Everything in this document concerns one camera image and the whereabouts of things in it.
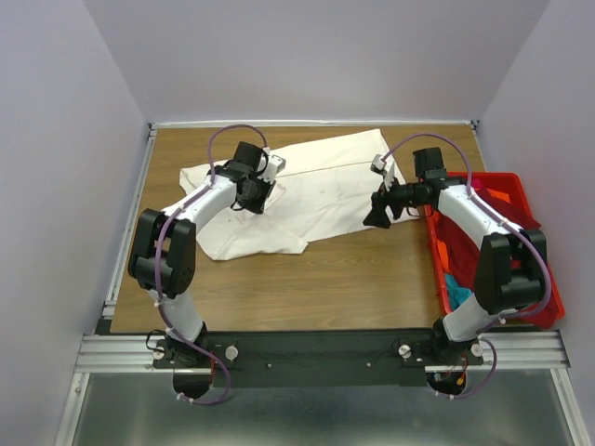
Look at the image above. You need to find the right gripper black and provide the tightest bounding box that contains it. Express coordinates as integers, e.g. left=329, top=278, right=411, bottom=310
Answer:
left=362, top=172, right=426, bottom=230

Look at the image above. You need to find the white t shirt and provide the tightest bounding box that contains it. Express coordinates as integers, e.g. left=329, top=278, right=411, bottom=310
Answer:
left=178, top=127, right=422, bottom=262

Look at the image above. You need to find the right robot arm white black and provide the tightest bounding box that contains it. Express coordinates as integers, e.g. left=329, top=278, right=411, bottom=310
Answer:
left=364, top=148, right=553, bottom=364

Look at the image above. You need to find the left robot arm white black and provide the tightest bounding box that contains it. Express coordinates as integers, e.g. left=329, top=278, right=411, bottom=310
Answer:
left=127, top=141, right=286, bottom=368

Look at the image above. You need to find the orange t shirt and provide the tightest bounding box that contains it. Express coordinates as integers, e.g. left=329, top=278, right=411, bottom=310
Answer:
left=427, top=185, right=512, bottom=275

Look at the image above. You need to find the dark red t shirt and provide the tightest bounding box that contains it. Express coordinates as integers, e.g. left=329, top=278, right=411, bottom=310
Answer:
left=429, top=180, right=540, bottom=308

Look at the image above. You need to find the teal t shirt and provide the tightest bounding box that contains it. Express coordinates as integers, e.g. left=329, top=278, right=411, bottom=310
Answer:
left=444, top=274, right=473, bottom=311

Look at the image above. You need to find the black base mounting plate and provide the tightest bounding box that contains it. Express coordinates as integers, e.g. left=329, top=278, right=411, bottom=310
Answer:
left=145, top=328, right=483, bottom=401

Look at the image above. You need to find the red plastic bin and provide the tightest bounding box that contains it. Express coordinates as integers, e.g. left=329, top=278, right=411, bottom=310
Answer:
left=419, top=171, right=566, bottom=329

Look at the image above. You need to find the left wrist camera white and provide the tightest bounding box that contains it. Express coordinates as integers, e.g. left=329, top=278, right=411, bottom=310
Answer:
left=258, top=154, right=286, bottom=184

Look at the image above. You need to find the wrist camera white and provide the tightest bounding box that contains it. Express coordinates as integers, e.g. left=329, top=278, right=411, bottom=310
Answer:
left=258, top=154, right=286, bottom=184
left=370, top=154, right=399, bottom=190

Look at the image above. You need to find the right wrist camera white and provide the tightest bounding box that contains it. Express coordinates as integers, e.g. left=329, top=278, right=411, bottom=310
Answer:
left=370, top=154, right=399, bottom=190

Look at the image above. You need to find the aluminium table frame rail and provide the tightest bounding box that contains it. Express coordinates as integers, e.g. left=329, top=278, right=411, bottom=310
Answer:
left=54, top=123, right=158, bottom=445

